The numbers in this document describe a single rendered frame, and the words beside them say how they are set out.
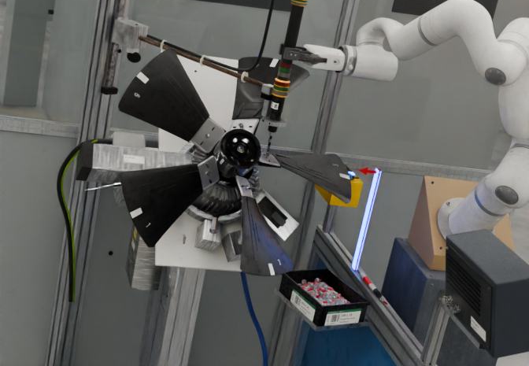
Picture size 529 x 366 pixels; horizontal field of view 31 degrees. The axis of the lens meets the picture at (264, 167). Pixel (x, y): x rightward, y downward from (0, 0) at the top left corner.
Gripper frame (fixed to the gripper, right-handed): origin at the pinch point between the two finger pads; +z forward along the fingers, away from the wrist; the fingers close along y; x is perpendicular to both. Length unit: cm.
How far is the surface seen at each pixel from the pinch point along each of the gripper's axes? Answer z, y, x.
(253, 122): 4.5, 4.4, -22.4
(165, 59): 30.9, 11.7, -9.5
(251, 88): 3.6, 15.6, -15.4
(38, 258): 52, 70, -100
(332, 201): -32, 21, -50
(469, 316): -32, -72, -41
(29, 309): 52, 70, -121
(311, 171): -12.6, -4.5, -32.3
